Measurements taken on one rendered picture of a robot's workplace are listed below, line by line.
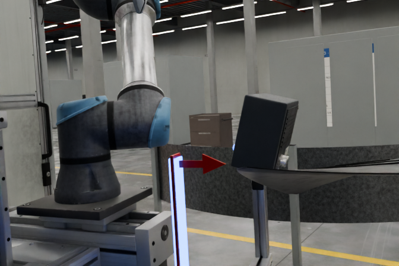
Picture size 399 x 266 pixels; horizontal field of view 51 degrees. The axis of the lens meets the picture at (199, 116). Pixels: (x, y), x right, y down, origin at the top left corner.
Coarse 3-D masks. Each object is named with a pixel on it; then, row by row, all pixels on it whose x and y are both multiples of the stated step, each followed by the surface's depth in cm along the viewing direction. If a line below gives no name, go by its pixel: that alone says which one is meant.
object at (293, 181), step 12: (240, 168) 39; (252, 168) 38; (264, 168) 38; (312, 168) 45; (324, 168) 43; (336, 168) 41; (348, 168) 40; (360, 168) 39; (372, 168) 39; (384, 168) 38; (396, 168) 38; (264, 180) 49; (276, 180) 49; (288, 180) 50; (300, 180) 51; (312, 180) 52; (324, 180) 53; (288, 192) 57; (300, 192) 58
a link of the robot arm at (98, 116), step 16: (64, 112) 93; (80, 112) 92; (96, 112) 94; (112, 112) 94; (64, 128) 93; (80, 128) 92; (96, 128) 93; (112, 128) 93; (64, 144) 93; (80, 144) 93; (96, 144) 94; (112, 144) 95
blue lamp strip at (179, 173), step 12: (180, 156) 51; (180, 168) 51; (180, 180) 51; (180, 192) 51; (180, 204) 50; (180, 216) 50; (180, 228) 50; (180, 240) 50; (180, 252) 50; (180, 264) 50
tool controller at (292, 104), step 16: (256, 96) 106; (272, 96) 118; (256, 112) 105; (272, 112) 103; (288, 112) 104; (240, 128) 106; (256, 128) 105; (272, 128) 104; (288, 128) 113; (240, 144) 107; (256, 144) 105; (272, 144) 104; (288, 144) 122; (240, 160) 107; (256, 160) 106; (272, 160) 104; (288, 160) 112
